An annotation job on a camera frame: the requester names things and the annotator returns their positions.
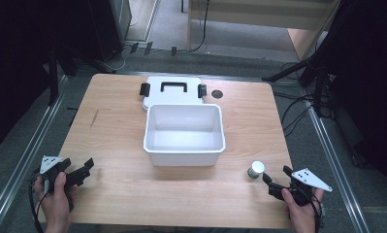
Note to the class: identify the aluminium floor rail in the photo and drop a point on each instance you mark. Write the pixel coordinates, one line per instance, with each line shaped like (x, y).
(23, 161)
(338, 168)

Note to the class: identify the dark round table grommet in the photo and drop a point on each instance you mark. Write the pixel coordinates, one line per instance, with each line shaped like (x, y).
(217, 94)

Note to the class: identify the black metal stand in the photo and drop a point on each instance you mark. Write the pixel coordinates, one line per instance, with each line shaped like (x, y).
(314, 68)

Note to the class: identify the black floor bracket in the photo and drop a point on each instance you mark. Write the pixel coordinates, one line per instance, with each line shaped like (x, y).
(148, 48)
(173, 51)
(134, 48)

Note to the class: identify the dark cabinet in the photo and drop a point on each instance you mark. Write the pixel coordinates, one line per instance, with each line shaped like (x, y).
(112, 26)

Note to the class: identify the black curtain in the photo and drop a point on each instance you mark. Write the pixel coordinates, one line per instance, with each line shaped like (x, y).
(372, 81)
(16, 64)

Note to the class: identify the person's right hand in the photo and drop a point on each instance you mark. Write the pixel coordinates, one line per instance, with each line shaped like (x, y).
(299, 213)

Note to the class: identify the white plastic storage box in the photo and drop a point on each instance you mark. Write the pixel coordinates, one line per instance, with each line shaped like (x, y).
(184, 137)

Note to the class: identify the light wooden shelf unit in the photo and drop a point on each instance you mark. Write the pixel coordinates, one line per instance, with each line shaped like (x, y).
(262, 16)

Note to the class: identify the person's left hand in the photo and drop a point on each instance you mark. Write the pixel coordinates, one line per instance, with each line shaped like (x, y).
(57, 207)

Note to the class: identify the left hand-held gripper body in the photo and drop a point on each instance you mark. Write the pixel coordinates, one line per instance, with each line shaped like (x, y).
(53, 168)

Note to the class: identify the white pill bottle green label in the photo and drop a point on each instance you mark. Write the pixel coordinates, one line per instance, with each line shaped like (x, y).
(255, 170)

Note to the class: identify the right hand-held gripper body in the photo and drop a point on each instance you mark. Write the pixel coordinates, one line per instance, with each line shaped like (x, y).
(306, 183)

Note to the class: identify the black upright post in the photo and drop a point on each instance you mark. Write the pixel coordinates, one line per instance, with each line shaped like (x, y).
(53, 81)

